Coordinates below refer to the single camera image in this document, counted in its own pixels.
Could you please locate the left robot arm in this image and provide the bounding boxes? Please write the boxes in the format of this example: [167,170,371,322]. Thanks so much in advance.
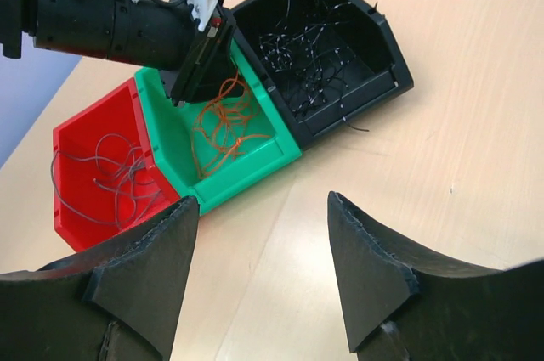
[1,0,237,104]

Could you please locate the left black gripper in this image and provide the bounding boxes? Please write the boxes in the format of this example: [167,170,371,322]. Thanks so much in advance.
[34,0,237,107]

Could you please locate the wires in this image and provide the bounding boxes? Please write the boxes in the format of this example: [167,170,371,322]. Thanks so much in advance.
[258,0,371,133]
[49,133,165,228]

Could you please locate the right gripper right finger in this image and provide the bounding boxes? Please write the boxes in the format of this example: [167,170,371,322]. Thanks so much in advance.
[327,192,543,360]

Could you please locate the orange black wire ball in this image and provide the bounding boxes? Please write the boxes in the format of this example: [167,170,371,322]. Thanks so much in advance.
[190,70,270,179]

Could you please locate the red plastic bin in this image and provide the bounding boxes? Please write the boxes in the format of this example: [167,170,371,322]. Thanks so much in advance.
[51,78,180,251]

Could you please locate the black plastic bin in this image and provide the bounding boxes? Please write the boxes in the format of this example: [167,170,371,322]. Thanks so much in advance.
[233,0,414,149]

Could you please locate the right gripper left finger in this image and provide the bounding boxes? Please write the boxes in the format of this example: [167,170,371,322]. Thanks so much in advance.
[1,197,199,360]

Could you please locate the green plastic bin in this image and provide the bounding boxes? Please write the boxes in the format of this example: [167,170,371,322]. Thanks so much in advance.
[135,42,302,214]

